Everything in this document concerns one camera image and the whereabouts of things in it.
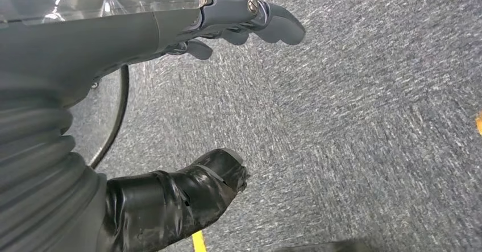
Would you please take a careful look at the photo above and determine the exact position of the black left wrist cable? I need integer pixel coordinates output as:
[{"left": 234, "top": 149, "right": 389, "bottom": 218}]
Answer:
[{"left": 89, "top": 64, "right": 131, "bottom": 170}]

